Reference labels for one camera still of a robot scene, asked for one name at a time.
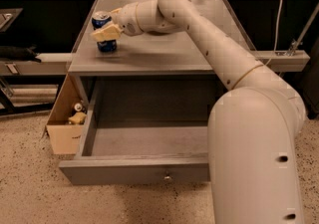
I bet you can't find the blue pepsi can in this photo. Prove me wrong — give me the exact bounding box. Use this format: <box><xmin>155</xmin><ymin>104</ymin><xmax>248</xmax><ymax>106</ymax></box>
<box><xmin>91</xmin><ymin>11</ymin><xmax>117</xmax><ymax>53</ymax></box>

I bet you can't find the cardboard box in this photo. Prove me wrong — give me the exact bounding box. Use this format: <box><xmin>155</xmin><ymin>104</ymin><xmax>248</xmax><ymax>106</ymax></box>
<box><xmin>46</xmin><ymin>75</ymin><xmax>86</xmax><ymax>154</ymax></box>

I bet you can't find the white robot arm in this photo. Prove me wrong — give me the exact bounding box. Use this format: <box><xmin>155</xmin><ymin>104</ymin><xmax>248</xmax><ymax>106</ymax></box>
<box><xmin>92</xmin><ymin>0</ymin><xmax>306</xmax><ymax>224</ymax></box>

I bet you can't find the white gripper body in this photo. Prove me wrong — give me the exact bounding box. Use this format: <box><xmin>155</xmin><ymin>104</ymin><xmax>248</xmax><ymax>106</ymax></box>
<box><xmin>112</xmin><ymin>2</ymin><xmax>143</xmax><ymax>36</ymax></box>

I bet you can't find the yellow sponge item in box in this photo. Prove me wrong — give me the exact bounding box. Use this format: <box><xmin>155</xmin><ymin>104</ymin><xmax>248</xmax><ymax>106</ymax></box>
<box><xmin>68</xmin><ymin>112</ymin><xmax>87</xmax><ymax>124</ymax></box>

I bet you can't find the grey open top drawer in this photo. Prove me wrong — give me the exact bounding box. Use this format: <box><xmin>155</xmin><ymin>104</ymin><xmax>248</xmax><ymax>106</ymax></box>
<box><xmin>60</xmin><ymin>75</ymin><xmax>225</xmax><ymax>185</ymax></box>

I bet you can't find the white cable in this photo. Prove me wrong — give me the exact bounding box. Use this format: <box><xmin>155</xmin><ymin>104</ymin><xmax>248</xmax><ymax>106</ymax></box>
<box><xmin>263</xmin><ymin>0</ymin><xmax>283</xmax><ymax>67</ymax></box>

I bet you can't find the grey cabinet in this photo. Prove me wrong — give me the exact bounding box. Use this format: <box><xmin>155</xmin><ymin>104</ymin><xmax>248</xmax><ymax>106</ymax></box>
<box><xmin>67</xmin><ymin>0</ymin><xmax>261</xmax><ymax>108</ymax></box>

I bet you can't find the black cloth on shelf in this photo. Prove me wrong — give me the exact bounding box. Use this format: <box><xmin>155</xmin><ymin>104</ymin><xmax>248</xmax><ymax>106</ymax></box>
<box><xmin>0</xmin><ymin>46</ymin><xmax>41</xmax><ymax>63</ymax></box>

